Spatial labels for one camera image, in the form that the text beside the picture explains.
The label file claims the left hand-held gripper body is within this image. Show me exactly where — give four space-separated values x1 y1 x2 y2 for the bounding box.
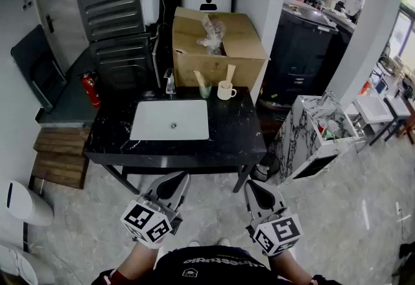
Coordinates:
119 192 184 249

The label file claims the white washbasin stand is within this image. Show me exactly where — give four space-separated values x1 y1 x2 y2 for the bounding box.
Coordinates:
351 94 398 145

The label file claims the clear plastic bubble wrap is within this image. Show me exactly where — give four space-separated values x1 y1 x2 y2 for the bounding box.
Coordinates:
196 14 226 56

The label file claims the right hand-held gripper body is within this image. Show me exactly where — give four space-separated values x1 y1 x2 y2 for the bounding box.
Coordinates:
245 207 304 258

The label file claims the wooden pallet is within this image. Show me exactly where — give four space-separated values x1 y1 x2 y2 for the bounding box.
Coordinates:
31 127 92 190

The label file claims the dark green raised platform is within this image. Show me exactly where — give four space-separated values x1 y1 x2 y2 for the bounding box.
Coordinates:
34 49 99 129

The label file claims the person's right forearm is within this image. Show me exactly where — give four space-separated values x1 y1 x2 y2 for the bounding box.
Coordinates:
268 249 313 282

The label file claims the chrome faucet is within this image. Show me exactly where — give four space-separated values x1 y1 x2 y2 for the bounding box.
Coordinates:
163 68 177 95

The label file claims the white rectangular sink basin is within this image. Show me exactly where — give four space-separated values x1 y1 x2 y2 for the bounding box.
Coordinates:
129 99 210 142

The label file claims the person's black shirt torso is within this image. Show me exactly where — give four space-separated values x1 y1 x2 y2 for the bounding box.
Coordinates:
91 245 342 285

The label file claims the black wire wastebasket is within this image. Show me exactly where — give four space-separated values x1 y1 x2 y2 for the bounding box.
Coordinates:
252 152 281 183

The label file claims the black marble vanity stand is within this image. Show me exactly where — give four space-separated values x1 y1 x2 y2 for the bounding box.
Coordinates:
83 86 268 193

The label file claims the person's left forearm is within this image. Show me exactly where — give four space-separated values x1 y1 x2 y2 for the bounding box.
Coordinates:
112 240 163 282

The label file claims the white door with black handle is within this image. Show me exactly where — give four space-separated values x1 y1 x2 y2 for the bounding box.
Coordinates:
31 0 89 74

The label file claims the brown cardboard box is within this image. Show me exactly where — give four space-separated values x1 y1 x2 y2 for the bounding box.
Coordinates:
172 6 270 103

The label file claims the white marble sink cabinet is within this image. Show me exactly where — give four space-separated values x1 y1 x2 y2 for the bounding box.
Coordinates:
268 88 366 186

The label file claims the red fire extinguisher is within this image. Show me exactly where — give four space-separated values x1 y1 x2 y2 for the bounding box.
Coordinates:
78 71 102 109

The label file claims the white rounded bin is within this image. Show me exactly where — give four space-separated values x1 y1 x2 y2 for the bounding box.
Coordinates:
0 179 54 228

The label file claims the white mug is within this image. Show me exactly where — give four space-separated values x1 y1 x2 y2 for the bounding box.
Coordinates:
217 80 237 101

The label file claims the grey drain hose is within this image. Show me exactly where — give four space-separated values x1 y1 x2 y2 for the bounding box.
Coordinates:
151 25 162 88

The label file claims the black cabinet with grey lid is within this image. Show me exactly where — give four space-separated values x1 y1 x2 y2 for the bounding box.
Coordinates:
262 3 340 106

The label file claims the dark grey leaning panel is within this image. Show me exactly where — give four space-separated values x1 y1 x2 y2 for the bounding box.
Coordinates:
10 24 68 114

